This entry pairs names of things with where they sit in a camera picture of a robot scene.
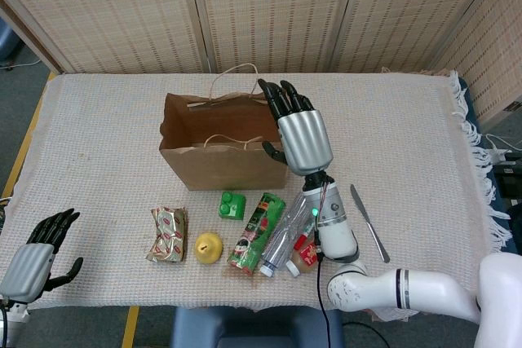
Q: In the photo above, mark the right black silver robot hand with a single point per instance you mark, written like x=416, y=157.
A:
x=303, y=140

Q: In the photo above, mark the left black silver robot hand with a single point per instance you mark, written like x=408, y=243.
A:
x=26, y=274

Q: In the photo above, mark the clear plastic bottle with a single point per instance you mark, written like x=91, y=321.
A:
x=285, y=234

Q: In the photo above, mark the red capped marker pen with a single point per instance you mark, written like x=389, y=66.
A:
x=303, y=238

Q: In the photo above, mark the brown sauce bottle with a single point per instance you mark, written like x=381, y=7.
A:
x=303, y=260

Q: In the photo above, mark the yellow pear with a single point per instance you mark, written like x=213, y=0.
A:
x=209, y=248

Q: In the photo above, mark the gold red snack packet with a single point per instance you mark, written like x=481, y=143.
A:
x=167, y=238

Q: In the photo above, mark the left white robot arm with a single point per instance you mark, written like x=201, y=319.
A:
x=12, y=323

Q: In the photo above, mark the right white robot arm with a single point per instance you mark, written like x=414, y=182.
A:
x=367, y=287

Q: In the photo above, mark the brown paper bag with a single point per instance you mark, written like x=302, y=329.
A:
x=220, y=168

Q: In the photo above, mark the green toy block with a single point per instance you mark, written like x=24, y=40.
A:
x=232, y=206

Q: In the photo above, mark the green chips can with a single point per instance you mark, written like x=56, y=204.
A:
x=255, y=234

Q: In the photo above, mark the metal table knife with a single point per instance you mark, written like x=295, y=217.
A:
x=369, y=223

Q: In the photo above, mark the white woven tablecloth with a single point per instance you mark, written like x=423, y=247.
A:
x=102, y=140

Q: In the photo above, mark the blue chair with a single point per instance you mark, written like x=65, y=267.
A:
x=253, y=327

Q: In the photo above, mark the black box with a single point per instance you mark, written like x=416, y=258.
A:
x=510, y=177

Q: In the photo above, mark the woven folding screen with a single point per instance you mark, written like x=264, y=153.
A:
x=122, y=18

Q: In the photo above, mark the blue round container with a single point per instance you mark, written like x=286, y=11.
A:
x=8, y=42

